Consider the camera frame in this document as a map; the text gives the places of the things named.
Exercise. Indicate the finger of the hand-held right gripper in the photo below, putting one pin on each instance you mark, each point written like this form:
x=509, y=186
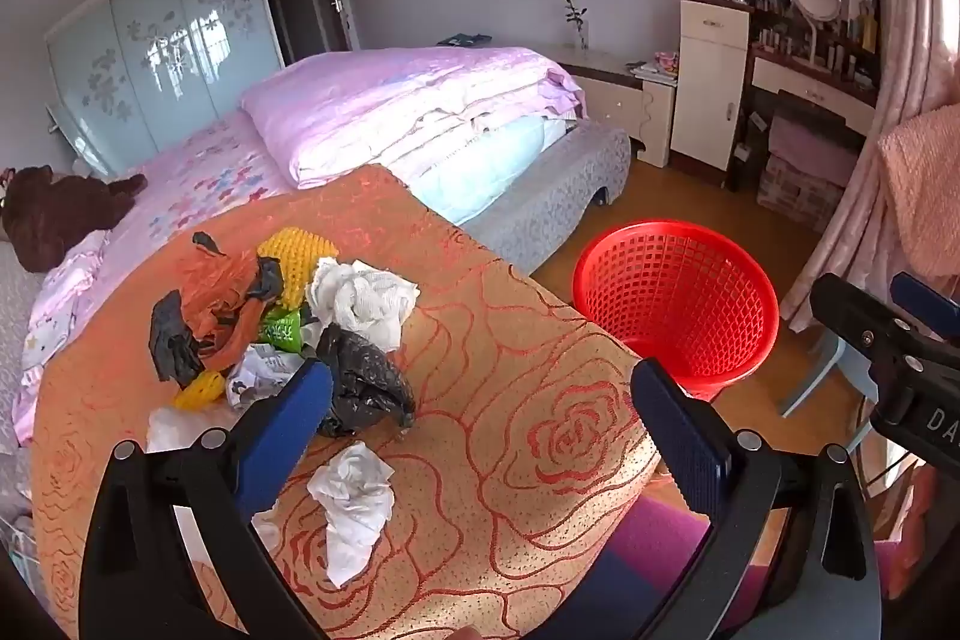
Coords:
x=851, y=310
x=926, y=293

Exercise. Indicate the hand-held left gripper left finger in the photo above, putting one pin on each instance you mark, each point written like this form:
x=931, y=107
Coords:
x=289, y=430

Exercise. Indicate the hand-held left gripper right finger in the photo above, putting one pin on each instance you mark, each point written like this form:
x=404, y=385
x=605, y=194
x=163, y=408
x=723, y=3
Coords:
x=679, y=437

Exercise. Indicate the cat-printed white packet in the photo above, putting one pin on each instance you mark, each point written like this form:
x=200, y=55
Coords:
x=259, y=377

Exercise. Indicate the large black plastic bag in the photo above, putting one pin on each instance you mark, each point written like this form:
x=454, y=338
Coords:
x=367, y=385

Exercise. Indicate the red plastic mesh basket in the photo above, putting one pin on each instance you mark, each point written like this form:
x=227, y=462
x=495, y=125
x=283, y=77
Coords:
x=675, y=310

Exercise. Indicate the small black plastic bag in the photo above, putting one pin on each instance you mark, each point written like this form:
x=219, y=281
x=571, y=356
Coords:
x=172, y=332

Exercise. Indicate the orange plastic bag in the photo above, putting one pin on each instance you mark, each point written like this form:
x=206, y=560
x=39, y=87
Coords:
x=217, y=287

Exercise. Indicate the grey plastic stool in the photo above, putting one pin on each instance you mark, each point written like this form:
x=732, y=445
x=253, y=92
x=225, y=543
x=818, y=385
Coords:
x=832, y=370

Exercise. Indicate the green packet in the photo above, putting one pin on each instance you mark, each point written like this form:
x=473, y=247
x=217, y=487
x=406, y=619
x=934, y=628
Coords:
x=281, y=329

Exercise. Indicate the pink knitted towel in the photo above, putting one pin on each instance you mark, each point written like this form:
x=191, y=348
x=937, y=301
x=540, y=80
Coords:
x=922, y=190

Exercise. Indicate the small crumpled white tissue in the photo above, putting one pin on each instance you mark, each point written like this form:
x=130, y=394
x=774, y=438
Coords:
x=352, y=512

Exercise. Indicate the magenta cloth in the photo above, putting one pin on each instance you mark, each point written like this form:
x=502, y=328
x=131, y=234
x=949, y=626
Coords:
x=660, y=542

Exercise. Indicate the flat white napkin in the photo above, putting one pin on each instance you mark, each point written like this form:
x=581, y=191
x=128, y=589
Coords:
x=180, y=430

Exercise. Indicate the brick-patterned box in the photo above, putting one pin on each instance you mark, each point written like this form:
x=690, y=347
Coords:
x=799, y=190

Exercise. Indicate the large crumpled white tissue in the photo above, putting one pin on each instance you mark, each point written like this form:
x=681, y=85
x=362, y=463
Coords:
x=360, y=302

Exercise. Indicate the dark grey plastic bag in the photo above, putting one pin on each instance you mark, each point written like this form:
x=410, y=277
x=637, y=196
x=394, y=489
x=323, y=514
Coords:
x=268, y=284

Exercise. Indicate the purple stool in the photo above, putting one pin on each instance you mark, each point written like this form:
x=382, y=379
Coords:
x=810, y=141

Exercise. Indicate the large yellow foam net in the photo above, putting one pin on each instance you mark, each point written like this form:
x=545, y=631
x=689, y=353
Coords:
x=300, y=250

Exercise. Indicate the orange rose-patterned blanket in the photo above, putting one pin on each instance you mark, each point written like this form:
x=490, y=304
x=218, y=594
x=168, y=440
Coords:
x=487, y=385

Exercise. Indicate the cream dressing table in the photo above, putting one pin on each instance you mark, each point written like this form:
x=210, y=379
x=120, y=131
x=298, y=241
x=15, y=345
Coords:
x=810, y=89

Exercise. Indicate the row of cosmetic bottles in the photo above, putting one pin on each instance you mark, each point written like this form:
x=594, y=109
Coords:
x=855, y=48

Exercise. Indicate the tall cream cabinet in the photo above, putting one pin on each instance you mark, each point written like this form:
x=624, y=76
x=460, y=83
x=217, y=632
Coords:
x=709, y=85

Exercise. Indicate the pink floral bedsheet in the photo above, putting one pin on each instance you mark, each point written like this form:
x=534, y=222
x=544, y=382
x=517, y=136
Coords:
x=210, y=175

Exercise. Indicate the grey upholstered bed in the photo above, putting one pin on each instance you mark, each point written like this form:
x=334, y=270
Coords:
x=540, y=197

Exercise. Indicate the pink curtain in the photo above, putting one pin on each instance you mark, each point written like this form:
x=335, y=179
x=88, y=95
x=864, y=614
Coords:
x=907, y=10

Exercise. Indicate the pink small items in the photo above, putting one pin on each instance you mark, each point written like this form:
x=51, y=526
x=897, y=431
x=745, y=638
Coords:
x=666, y=63

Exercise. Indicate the low cream cabinet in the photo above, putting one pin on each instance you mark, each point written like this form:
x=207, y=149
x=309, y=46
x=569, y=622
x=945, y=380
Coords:
x=615, y=100

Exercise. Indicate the brown plush toy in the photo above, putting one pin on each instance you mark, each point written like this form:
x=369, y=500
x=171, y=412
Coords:
x=52, y=212

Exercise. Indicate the light blue folded quilt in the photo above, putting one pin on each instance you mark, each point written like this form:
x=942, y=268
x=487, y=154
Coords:
x=487, y=160

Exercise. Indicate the pink folded quilt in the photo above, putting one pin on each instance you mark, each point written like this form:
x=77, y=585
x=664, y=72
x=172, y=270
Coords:
x=390, y=93

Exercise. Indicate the flower in glass vase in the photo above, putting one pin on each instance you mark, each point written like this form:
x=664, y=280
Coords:
x=576, y=21

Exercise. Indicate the glass-door wardrobe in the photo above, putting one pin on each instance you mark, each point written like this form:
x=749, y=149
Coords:
x=150, y=48

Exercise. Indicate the dark magazine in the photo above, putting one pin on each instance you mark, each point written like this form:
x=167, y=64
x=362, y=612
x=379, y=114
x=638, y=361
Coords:
x=463, y=39

